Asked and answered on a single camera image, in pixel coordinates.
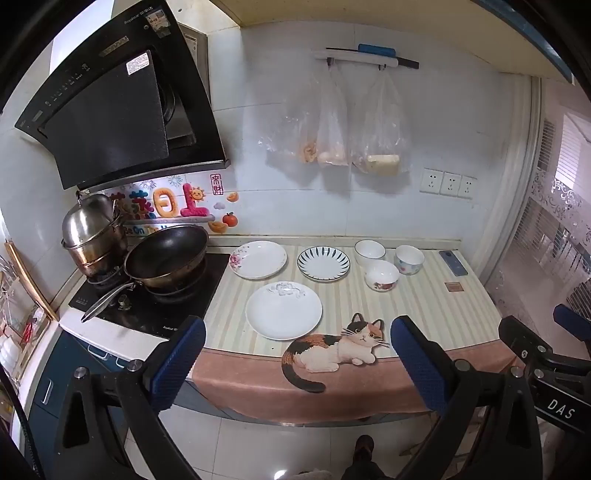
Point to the wall hook rail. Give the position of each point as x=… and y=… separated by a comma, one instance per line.
x=376, y=49

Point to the blue kitchen cabinet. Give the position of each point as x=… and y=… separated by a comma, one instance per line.
x=51, y=369

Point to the clear plastic bag with buns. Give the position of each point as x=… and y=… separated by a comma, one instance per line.
x=300, y=134

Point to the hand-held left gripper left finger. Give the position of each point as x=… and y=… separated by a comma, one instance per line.
x=180, y=364

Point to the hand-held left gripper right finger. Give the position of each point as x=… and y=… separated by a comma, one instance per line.
x=418, y=364

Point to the clear plastic bag with bread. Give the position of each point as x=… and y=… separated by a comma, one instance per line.
x=333, y=138

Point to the wooden cutting board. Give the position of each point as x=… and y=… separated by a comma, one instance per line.
x=27, y=281

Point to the stainless steel steamer pot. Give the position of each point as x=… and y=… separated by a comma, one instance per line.
x=92, y=226

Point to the striped counter mat with cat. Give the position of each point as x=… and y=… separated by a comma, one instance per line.
x=415, y=304

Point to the white plate with grey print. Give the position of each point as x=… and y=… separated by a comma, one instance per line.
x=281, y=316

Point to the black glass gas stove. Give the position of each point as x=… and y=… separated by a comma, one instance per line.
x=207, y=286

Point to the white bowl with dark rim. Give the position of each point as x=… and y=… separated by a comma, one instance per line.
x=369, y=251

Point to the white wall hook rack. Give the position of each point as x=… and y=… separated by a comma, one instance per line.
x=341, y=56

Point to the black range hood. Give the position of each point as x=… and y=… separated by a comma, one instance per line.
x=106, y=120

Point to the colourful wall sticker set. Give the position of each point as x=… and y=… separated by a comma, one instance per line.
x=164, y=203

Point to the white plate with pink flowers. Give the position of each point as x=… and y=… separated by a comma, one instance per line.
x=261, y=258

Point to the glass sliding door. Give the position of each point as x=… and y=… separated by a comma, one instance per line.
x=545, y=230

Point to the white wall outlet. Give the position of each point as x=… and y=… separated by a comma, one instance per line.
x=431, y=180
x=450, y=183
x=467, y=187

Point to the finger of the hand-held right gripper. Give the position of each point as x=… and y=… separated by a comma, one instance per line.
x=572, y=317
x=521, y=339

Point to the blue smartphone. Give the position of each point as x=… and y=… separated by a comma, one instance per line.
x=453, y=263

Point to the white plate with blue stripes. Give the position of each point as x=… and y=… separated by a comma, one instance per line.
x=323, y=264

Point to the person's foot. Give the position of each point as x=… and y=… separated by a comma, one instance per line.
x=364, y=450

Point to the brown square coaster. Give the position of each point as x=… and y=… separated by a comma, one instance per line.
x=454, y=287

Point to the clear plastic bag yellow block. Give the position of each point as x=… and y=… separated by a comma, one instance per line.
x=381, y=147

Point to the white bowl with blue flowers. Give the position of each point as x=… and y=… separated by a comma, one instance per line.
x=408, y=259

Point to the white bowl with red flowers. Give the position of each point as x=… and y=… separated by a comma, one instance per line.
x=382, y=275

